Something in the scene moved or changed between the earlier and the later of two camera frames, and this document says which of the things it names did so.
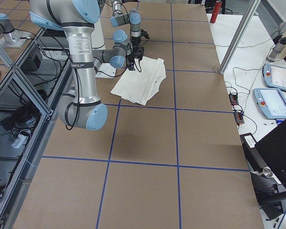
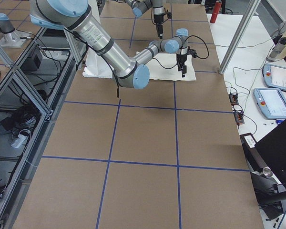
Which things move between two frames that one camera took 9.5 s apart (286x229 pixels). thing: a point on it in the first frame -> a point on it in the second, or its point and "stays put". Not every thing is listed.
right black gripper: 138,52 -> 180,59
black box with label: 254,157 stays put
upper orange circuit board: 233,98 stays put
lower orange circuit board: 238,116 stays put
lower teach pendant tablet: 273,104 stays put
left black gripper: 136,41 -> 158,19
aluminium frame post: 253,6 stays put
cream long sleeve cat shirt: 138,86 -> 164,66
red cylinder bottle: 218,4 stays put
